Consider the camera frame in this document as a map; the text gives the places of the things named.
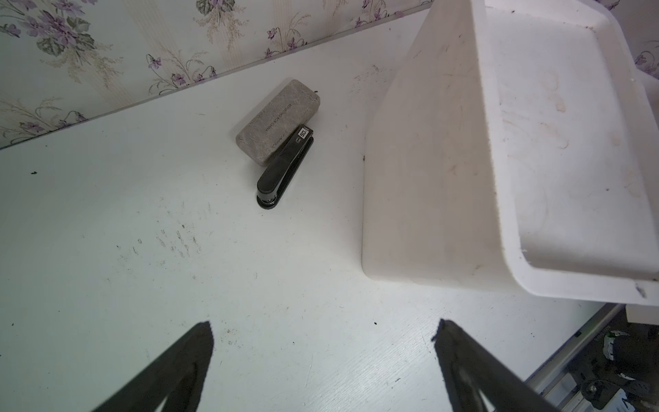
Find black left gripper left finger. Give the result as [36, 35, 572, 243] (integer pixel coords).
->
[96, 321, 214, 411]

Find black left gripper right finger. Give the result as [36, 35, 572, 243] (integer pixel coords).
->
[432, 319, 556, 412]

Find white plastic drawer cabinet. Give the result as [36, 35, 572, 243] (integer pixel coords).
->
[361, 1, 658, 307]

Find black stapler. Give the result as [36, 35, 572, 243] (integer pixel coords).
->
[257, 125, 314, 209]

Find grey whiteboard eraser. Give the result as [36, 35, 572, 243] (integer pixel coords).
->
[235, 79, 321, 168]

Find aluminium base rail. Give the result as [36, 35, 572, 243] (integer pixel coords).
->
[526, 304, 658, 411]

